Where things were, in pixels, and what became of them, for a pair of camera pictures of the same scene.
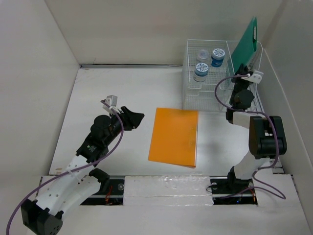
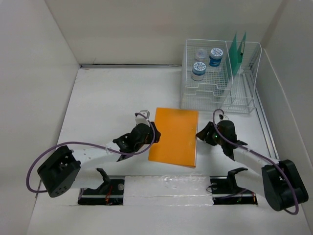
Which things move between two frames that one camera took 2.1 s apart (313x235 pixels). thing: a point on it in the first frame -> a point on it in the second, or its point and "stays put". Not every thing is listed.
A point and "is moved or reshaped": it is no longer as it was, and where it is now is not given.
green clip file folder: (247, 47) is moved or reshaped
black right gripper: (242, 70) -> (202, 134)
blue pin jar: (217, 57) stays put
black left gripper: (131, 120) -> (156, 135)
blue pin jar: (201, 72) is moved or reshaped
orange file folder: (174, 138) stays put
